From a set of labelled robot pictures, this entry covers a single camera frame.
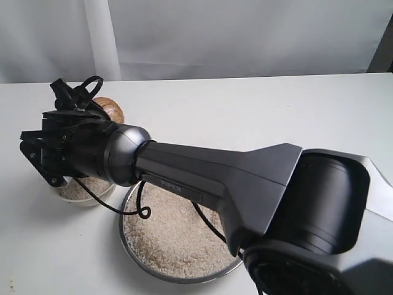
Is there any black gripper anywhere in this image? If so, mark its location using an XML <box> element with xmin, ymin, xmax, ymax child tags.
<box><xmin>20</xmin><ymin>79</ymin><xmax>119</xmax><ymax>180</ymax></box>

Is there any brown wooden cup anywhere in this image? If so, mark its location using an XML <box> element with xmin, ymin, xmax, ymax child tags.
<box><xmin>93</xmin><ymin>96</ymin><xmax>125</xmax><ymax>124</ymax></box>

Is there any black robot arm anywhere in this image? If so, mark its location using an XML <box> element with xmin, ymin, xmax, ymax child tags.
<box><xmin>20</xmin><ymin>76</ymin><xmax>392</xmax><ymax>294</ymax></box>

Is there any white ceramic bowl with rice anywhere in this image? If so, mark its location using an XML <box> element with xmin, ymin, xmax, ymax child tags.
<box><xmin>52</xmin><ymin>177</ymin><xmax>116</xmax><ymax>207</ymax></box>

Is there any steel pan of rice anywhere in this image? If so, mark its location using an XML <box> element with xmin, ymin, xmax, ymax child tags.
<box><xmin>119</xmin><ymin>184</ymin><xmax>241</xmax><ymax>285</ymax></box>

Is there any grey backdrop sheet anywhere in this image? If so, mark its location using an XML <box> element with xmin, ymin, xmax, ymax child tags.
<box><xmin>1</xmin><ymin>1</ymin><xmax>392</xmax><ymax>83</ymax></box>

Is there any white roll post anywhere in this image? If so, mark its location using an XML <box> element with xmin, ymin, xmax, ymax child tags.
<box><xmin>84</xmin><ymin>0</ymin><xmax>122</xmax><ymax>81</ymax></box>

